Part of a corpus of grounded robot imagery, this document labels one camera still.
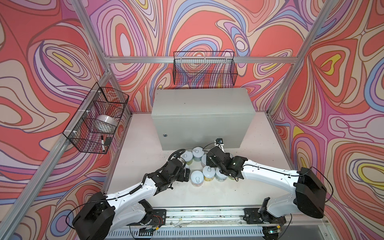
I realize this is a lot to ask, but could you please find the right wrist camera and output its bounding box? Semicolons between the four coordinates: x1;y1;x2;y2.
215;138;224;148

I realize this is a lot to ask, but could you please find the can yellow label front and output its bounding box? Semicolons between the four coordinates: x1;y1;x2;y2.
202;166;216;182

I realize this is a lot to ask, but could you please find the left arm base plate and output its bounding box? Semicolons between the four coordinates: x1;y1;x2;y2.
128;209;167;228

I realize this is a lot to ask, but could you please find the can blue label back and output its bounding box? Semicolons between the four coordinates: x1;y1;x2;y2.
192;147;205;162

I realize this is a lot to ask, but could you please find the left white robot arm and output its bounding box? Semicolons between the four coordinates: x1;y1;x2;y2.
72;149;188;240

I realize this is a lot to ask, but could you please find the can plain lid centre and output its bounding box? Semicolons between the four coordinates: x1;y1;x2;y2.
201;154;207;168

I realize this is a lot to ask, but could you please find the black marker pen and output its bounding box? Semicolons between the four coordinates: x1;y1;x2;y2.
101;135;106;153

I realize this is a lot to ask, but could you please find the can green yellow label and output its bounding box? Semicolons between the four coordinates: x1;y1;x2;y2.
181;151;194;165

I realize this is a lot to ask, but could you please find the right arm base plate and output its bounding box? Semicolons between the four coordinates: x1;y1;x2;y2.
243;208;287;225

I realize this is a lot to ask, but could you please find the aluminium rail front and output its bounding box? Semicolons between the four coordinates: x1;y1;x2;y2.
83;205;328;229

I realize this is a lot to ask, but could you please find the black wire basket left wall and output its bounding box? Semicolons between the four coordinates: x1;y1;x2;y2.
63;83;129;155

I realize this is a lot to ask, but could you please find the can pink label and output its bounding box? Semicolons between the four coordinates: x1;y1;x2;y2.
190;171;204;187

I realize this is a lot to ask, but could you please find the grey metal cabinet box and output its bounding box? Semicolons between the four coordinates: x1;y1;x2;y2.
151;88;256;151

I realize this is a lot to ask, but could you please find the black wire basket back wall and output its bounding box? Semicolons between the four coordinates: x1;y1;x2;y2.
173;50;238;89

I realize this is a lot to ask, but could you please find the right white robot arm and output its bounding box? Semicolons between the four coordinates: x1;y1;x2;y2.
207;147;327;219

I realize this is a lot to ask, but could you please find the black wire basket wall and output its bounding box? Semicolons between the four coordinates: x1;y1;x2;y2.
173;50;238;89
63;83;129;155

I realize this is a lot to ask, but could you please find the can blue green label front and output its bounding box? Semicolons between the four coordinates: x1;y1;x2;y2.
215;168;228;182

